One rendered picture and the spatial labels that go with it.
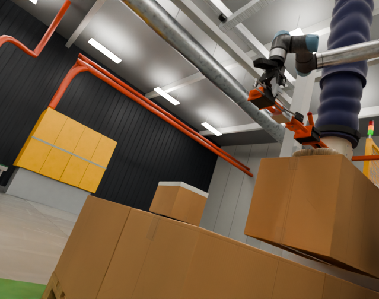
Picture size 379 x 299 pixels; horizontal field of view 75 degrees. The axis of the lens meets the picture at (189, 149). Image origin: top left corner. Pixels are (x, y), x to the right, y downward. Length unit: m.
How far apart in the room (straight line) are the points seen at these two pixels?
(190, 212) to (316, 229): 1.97
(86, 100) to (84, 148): 4.04
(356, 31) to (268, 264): 1.49
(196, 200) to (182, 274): 2.36
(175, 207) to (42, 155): 5.57
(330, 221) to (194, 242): 0.63
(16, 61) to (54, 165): 5.02
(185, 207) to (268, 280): 2.15
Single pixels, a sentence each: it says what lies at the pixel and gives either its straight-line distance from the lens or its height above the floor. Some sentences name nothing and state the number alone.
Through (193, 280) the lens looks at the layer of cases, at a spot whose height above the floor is 0.43.
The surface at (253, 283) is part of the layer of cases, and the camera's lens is 0.76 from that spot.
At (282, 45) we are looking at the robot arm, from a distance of 1.25.
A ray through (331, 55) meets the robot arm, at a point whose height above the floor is 1.44.
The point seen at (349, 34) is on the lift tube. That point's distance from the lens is 1.87.
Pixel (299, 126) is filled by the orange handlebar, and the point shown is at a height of 1.11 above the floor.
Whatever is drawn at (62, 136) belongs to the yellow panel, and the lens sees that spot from 7.96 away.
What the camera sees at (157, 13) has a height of 4.93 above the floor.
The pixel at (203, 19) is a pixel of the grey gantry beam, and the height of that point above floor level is 3.12.
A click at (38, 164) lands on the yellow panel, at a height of 0.95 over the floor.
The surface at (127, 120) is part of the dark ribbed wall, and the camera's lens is 12.33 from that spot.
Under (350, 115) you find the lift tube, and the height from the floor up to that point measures 1.33.
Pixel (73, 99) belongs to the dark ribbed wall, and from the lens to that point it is 11.60.
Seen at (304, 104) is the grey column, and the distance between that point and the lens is 3.38.
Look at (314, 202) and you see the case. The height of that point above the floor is 0.79.
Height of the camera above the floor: 0.52
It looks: 18 degrees up
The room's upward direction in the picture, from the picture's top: 19 degrees clockwise
